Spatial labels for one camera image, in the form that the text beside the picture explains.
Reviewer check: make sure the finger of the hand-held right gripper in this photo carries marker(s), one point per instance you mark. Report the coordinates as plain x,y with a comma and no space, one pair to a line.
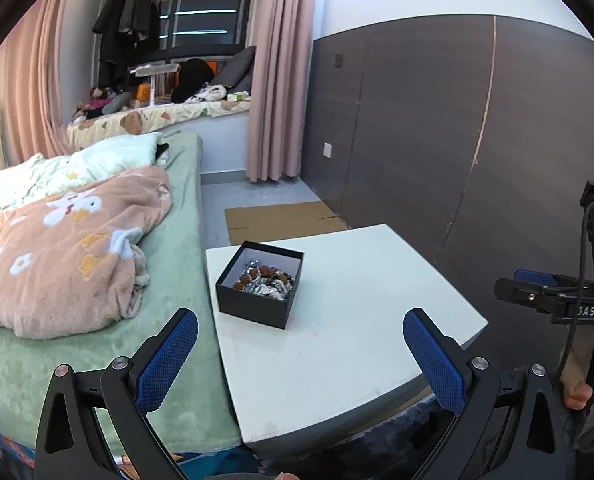
532,280

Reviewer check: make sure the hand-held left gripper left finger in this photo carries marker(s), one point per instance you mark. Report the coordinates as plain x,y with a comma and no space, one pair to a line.
162,360

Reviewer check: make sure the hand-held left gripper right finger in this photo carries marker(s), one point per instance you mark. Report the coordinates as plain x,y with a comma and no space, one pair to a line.
437,365

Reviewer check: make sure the black jewelry box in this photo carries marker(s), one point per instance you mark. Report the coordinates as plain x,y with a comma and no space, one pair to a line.
252,307

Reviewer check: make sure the thin silver bangles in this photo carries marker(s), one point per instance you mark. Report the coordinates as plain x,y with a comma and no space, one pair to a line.
267,291

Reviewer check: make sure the person's beige clothing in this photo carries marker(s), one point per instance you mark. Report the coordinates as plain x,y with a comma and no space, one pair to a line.
574,360

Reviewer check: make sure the white low table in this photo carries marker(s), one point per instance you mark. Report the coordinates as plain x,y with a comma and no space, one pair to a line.
352,320

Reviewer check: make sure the peach floral blanket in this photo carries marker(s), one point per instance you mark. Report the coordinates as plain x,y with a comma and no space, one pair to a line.
67,260

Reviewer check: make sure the green-sheeted bed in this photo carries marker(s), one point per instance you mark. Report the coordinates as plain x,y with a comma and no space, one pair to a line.
187,200

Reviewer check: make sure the flat cardboard sheet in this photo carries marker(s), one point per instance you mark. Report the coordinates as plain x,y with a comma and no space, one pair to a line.
277,220

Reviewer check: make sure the white green pillow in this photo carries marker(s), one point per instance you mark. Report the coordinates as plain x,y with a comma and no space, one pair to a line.
112,152

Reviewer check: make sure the floral window seat cushion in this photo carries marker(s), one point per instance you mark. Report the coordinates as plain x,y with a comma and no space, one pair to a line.
142,122

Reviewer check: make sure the plush toys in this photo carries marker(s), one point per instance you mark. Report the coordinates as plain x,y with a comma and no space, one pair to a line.
99,102

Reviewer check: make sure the orange box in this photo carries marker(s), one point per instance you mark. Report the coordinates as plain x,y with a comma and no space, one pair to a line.
143,92

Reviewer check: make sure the white spotted plush cushion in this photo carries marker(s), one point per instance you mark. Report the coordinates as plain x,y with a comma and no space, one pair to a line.
207,93

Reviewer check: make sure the small green white box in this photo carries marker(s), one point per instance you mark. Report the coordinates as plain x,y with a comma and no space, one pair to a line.
239,96

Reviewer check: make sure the black bag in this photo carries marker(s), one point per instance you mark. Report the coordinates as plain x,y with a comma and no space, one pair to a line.
192,77

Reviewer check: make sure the white desk lamp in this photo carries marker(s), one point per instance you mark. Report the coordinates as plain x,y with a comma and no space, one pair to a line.
152,69

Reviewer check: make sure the grey pillow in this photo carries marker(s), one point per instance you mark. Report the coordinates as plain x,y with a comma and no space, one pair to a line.
237,67

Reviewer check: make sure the pink curtain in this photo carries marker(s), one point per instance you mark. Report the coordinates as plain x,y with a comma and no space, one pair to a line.
37,80
282,70

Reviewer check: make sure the hanging dark clothes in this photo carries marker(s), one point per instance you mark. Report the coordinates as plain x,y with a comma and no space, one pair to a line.
122,15

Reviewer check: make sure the dark window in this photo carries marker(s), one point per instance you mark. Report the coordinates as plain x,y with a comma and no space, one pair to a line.
202,10

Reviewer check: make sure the white wall socket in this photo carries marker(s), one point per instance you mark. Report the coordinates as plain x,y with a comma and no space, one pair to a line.
327,150

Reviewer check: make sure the dark wall switch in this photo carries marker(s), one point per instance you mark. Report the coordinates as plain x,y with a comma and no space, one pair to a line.
339,60

